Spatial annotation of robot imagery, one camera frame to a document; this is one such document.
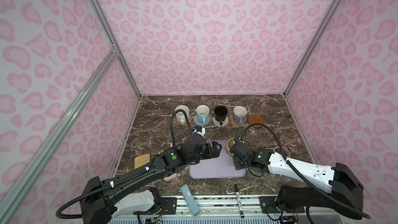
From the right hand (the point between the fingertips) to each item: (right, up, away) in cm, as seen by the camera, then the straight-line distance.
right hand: (237, 160), depth 81 cm
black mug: (-6, +24, +17) cm, 30 cm away
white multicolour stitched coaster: (-8, +17, +19) cm, 27 cm away
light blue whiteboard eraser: (-23, -17, -7) cm, 30 cm away
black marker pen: (-1, -17, -7) cm, 19 cm away
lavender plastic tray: (-7, -5, +4) cm, 10 cm away
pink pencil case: (-34, -9, -1) cm, 35 cm away
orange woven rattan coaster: (-27, +19, +3) cm, 33 cm away
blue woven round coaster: (-23, +18, +23) cm, 37 cm away
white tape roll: (+30, +3, +9) cm, 32 cm away
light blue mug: (-18, +24, +17) cm, 34 cm away
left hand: (-11, +9, -9) cm, 17 cm away
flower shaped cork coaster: (+4, +16, +22) cm, 28 cm away
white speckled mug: (-32, +21, +17) cm, 42 cm away
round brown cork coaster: (+17, +20, +23) cm, 35 cm away
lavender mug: (+6, +23, +22) cm, 32 cm away
